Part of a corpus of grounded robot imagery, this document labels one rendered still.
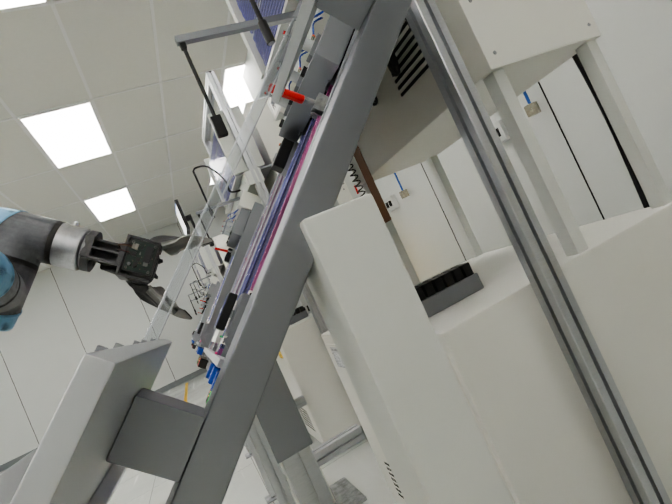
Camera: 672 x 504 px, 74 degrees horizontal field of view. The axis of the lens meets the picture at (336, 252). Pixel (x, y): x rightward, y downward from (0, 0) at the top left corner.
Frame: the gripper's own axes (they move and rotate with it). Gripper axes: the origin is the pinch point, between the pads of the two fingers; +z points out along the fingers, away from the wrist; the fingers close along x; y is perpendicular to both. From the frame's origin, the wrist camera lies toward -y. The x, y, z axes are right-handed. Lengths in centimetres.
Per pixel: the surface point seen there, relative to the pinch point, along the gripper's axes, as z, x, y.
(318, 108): 10.3, 29.2, 21.4
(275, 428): 13.1, -20.0, 27.8
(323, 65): 9.9, 39.4, 18.7
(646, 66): 144, 129, -27
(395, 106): 34, 56, -7
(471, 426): 21, -14, 57
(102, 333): -150, -20, -858
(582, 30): 60, 65, 25
